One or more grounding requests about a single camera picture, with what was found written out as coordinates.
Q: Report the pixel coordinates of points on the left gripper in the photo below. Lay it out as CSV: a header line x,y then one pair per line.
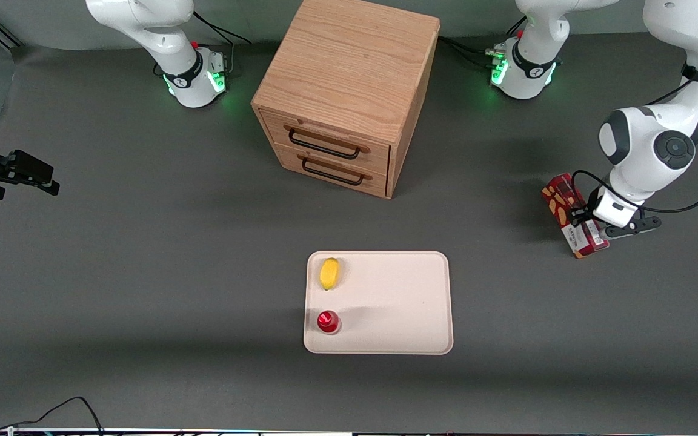
x,y
583,216

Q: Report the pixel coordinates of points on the red cookie box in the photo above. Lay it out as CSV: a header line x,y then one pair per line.
x,y
561,200

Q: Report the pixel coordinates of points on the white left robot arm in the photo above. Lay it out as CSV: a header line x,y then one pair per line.
x,y
640,151

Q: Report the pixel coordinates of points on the beige plastic tray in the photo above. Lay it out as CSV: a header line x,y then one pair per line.
x,y
397,303

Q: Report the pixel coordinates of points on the grey table mat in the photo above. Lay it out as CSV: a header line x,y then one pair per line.
x,y
143,272

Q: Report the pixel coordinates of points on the wooden drawer front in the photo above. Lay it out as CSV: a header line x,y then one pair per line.
x,y
376,181
379,156

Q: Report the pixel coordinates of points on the yellow lemon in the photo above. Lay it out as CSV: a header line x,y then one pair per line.
x,y
329,273

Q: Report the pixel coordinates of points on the wooden drawer cabinet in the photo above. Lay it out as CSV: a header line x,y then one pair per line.
x,y
349,60

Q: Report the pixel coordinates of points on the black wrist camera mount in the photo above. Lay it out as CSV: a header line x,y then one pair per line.
x,y
643,224

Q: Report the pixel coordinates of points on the aluminium frame rail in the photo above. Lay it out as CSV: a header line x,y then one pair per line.
x,y
0,27

